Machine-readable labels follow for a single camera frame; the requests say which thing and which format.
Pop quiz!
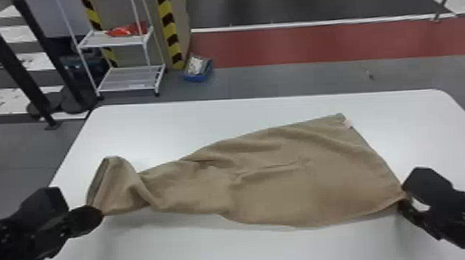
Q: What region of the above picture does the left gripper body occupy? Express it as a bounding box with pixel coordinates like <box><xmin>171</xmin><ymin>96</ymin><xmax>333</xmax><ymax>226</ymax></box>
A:
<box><xmin>11</xmin><ymin>214</ymin><xmax>76</xmax><ymax>260</ymax></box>

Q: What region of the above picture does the blue basket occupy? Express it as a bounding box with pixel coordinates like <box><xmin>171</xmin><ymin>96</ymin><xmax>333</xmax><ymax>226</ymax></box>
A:
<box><xmin>182</xmin><ymin>54</ymin><xmax>216</xmax><ymax>84</ymax></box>

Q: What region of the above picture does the red snack packet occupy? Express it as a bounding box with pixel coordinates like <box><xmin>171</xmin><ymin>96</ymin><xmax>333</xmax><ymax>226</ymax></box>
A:
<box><xmin>105</xmin><ymin>21</ymin><xmax>148</xmax><ymax>38</ymax></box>

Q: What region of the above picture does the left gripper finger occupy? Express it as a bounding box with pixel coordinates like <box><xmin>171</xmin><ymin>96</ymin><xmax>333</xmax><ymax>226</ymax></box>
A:
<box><xmin>65</xmin><ymin>204</ymin><xmax>106</xmax><ymax>239</ymax></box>

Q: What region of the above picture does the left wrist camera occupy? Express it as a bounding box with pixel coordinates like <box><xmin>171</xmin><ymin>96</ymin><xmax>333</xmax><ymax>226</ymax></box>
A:
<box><xmin>7</xmin><ymin>186</ymin><xmax>72</xmax><ymax>233</ymax></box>

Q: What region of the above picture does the white wire rack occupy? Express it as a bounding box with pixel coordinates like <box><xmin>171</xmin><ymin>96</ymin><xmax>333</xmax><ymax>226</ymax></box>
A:
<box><xmin>53</xmin><ymin>0</ymin><xmax>168</xmax><ymax>100</ymax></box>

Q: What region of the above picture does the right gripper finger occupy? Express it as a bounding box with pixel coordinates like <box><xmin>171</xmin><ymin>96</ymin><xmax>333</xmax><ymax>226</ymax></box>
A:
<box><xmin>396</xmin><ymin>198</ymin><xmax>433</xmax><ymax>230</ymax></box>

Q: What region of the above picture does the yellow black striped post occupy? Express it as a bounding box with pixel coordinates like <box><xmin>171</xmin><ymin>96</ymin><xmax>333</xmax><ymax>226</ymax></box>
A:
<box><xmin>156</xmin><ymin>0</ymin><xmax>187</xmax><ymax>72</ymax></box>
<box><xmin>79</xmin><ymin>0</ymin><xmax>120</xmax><ymax>69</ymax></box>

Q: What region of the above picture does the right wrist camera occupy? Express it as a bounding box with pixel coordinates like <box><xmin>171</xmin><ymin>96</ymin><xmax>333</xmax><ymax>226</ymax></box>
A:
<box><xmin>401</xmin><ymin>166</ymin><xmax>456</xmax><ymax>211</ymax></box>

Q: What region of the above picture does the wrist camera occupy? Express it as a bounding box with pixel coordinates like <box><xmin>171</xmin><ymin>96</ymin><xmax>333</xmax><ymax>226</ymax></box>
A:
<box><xmin>401</xmin><ymin>166</ymin><xmax>456</xmax><ymax>211</ymax></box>
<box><xmin>7</xmin><ymin>186</ymin><xmax>72</xmax><ymax>233</ymax></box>

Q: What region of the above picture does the beige towel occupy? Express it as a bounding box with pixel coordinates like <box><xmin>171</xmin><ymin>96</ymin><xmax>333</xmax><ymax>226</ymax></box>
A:
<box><xmin>82</xmin><ymin>110</ymin><xmax>410</xmax><ymax>236</ymax></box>

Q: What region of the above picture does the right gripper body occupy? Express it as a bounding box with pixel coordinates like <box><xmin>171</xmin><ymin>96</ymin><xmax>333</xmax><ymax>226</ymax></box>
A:
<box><xmin>416</xmin><ymin>194</ymin><xmax>465</xmax><ymax>246</ymax></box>

